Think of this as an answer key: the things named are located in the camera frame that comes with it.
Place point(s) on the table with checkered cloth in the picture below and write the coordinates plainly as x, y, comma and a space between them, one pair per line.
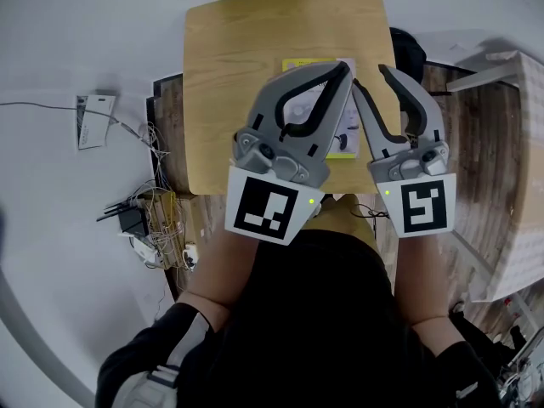
531, 143

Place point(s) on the person's left forearm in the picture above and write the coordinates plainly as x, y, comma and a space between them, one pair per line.
221, 270

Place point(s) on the brown cardboard box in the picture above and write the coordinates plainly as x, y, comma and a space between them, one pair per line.
187, 219

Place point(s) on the person's black shirt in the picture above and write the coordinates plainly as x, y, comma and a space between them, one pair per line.
314, 321

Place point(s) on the yellow covered booklet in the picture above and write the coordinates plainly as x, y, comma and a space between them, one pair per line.
346, 145

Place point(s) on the person's right forearm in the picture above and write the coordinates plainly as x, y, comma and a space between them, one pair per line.
421, 279

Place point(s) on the black router with antennas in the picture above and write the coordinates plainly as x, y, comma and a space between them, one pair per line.
134, 223

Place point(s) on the person's yellow trousers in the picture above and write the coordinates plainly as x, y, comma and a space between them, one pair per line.
340, 215

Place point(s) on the black backpack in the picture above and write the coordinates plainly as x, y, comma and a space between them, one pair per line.
406, 53

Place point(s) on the white network device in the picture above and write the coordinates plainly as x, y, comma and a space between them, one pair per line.
144, 251

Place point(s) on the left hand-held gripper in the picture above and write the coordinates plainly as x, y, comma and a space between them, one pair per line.
263, 206

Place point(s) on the white power strip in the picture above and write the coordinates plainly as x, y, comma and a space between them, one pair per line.
191, 255

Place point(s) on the white wall socket panel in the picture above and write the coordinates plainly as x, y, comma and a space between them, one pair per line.
93, 121

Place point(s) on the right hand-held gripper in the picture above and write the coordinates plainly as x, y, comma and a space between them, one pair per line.
425, 206

